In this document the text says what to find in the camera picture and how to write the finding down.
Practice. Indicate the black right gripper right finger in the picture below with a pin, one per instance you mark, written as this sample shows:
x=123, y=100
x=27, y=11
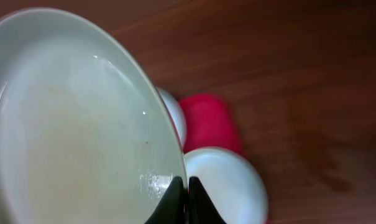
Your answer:
x=201, y=210

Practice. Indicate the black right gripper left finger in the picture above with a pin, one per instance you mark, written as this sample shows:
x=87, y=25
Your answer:
x=170, y=209

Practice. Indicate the white plate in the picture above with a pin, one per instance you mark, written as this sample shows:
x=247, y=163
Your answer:
x=176, y=114
x=84, y=135
x=233, y=185

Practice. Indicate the red plastic tray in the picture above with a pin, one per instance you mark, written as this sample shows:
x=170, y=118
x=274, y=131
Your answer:
x=209, y=124

